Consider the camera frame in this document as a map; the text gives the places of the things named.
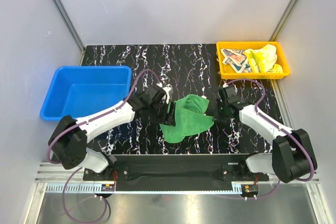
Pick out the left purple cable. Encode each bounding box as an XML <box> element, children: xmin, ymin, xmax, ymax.
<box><xmin>46</xmin><ymin>69</ymin><xmax>162</xmax><ymax>222</ymax></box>

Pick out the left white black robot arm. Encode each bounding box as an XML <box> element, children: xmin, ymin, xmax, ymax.
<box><xmin>47</xmin><ymin>84</ymin><xmax>176</xmax><ymax>180</ymax></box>

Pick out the left aluminium frame post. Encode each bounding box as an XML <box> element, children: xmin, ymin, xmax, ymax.
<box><xmin>52</xmin><ymin>0</ymin><xmax>86</xmax><ymax>56</ymax></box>

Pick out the lime green patterned towel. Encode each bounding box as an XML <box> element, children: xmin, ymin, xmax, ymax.
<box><xmin>244</xmin><ymin>44</ymin><xmax>283</xmax><ymax>73</ymax></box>

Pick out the aluminium frame post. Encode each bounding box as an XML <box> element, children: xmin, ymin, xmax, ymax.
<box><xmin>52</xmin><ymin>0</ymin><xmax>86</xmax><ymax>56</ymax></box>
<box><xmin>269</xmin><ymin>0</ymin><xmax>299</xmax><ymax>41</ymax></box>

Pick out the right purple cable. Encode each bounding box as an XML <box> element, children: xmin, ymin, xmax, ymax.
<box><xmin>217</xmin><ymin>78</ymin><xmax>317</xmax><ymax>200</ymax></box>

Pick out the green microfiber towel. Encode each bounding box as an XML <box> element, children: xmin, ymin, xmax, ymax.
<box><xmin>160</xmin><ymin>94</ymin><xmax>214</xmax><ymax>144</ymax></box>

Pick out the slotted cable duct rail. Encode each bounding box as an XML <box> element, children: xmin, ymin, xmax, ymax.
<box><xmin>46</xmin><ymin>182</ymin><xmax>242</xmax><ymax>195</ymax></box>

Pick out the blue plastic bin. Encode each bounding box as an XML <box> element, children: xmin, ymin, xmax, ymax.
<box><xmin>40</xmin><ymin>66</ymin><xmax>132</xmax><ymax>122</ymax></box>

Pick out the yellow plastic tray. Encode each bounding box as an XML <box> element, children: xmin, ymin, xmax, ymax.
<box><xmin>216</xmin><ymin>41</ymin><xmax>290</xmax><ymax>80</ymax></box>

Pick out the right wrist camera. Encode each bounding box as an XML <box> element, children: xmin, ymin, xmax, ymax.
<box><xmin>218</xmin><ymin>86</ymin><xmax>240</xmax><ymax>105</ymax></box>

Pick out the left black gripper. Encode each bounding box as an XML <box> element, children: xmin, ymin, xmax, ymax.
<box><xmin>148</xmin><ymin>99</ymin><xmax>175</xmax><ymax>126</ymax></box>

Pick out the right aluminium frame post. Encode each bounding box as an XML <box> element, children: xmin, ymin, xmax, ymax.
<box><xmin>269</xmin><ymin>0</ymin><xmax>299</xmax><ymax>41</ymax></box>

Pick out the blue red patterned towel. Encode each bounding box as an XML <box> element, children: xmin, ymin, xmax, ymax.
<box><xmin>220</xmin><ymin>49</ymin><xmax>253</xmax><ymax>73</ymax></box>

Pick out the purple cable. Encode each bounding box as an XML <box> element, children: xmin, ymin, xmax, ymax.
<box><xmin>217</xmin><ymin>78</ymin><xmax>317</xmax><ymax>200</ymax></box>
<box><xmin>46</xmin><ymin>69</ymin><xmax>162</xmax><ymax>222</ymax></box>

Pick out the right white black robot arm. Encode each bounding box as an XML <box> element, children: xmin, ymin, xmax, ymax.
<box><xmin>213</xmin><ymin>86</ymin><xmax>317</xmax><ymax>183</ymax></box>

